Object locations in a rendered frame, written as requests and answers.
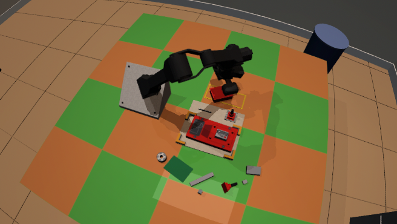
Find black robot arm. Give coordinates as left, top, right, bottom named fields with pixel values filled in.
left=136, top=44, right=253, bottom=99

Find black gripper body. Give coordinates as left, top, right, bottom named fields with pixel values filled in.
left=213, top=64, right=239, bottom=96

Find grey rectangular bar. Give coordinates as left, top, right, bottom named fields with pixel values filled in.
left=190, top=172, right=214, bottom=186

